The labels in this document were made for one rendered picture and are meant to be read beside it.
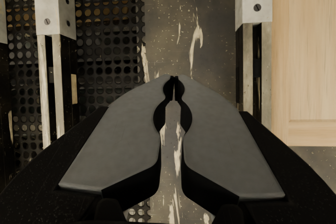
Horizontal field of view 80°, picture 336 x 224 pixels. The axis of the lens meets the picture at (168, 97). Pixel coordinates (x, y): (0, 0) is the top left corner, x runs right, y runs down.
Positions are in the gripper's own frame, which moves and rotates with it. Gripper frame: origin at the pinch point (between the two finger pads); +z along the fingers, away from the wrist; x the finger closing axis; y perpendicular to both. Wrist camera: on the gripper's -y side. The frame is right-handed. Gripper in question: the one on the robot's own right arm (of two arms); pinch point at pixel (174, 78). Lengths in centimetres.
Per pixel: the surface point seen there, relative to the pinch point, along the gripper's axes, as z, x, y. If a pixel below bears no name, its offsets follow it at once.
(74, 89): 34.7, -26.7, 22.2
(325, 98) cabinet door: 30, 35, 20
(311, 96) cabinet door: 30.6, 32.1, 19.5
